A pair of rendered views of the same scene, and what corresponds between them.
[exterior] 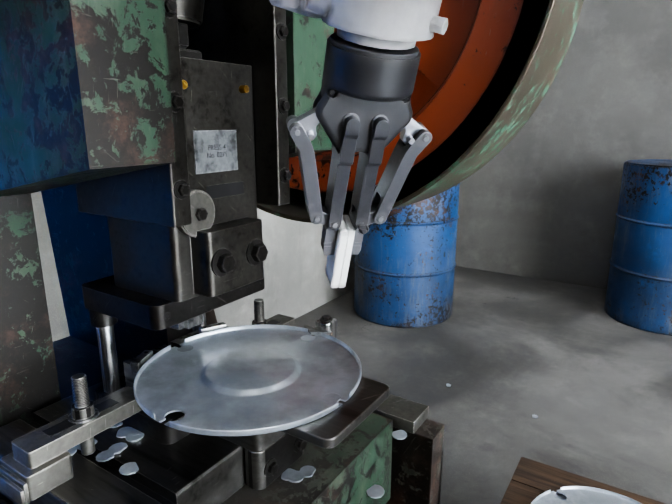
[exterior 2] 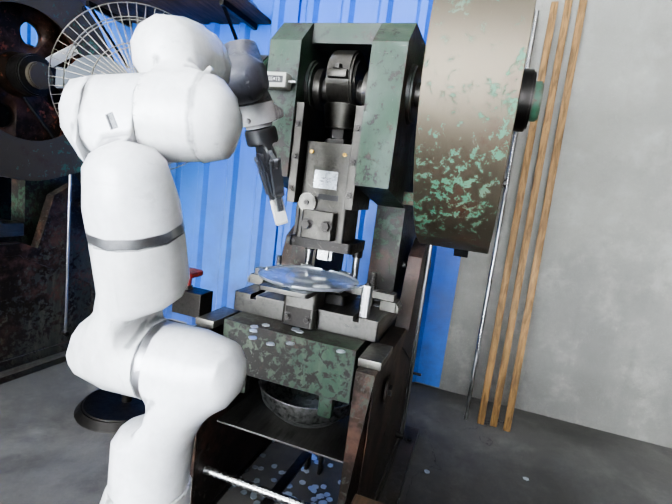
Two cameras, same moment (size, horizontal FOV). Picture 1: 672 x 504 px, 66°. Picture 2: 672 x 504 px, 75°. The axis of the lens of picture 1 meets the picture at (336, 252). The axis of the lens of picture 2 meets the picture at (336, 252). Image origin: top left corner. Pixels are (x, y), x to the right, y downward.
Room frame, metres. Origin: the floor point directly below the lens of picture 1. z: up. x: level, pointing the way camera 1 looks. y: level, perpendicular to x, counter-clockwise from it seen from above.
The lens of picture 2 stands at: (0.37, -1.10, 1.05)
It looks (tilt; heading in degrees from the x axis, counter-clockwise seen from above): 9 degrees down; 75
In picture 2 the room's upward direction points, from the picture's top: 7 degrees clockwise
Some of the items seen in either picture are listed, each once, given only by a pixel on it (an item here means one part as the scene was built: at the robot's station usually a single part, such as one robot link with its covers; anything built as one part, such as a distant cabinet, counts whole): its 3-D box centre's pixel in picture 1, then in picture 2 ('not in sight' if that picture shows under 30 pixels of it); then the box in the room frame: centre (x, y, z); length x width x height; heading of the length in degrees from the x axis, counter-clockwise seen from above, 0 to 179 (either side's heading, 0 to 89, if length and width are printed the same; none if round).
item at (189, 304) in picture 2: not in sight; (191, 318); (0.30, 0.20, 0.62); 0.10 x 0.06 x 0.20; 147
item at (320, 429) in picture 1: (280, 425); (299, 303); (0.59, 0.07, 0.72); 0.25 x 0.14 x 0.14; 57
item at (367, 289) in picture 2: (326, 343); (366, 299); (0.77, 0.02, 0.75); 0.03 x 0.03 x 0.10; 57
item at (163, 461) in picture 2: not in sight; (177, 411); (0.33, -0.50, 0.71); 0.18 x 0.11 x 0.25; 152
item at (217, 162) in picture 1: (193, 171); (329, 189); (0.67, 0.18, 1.04); 0.17 x 0.15 x 0.30; 57
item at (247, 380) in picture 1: (251, 369); (308, 277); (0.62, 0.11, 0.78); 0.29 x 0.29 x 0.01
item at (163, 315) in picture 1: (179, 294); (327, 246); (0.69, 0.22, 0.86); 0.20 x 0.16 x 0.05; 147
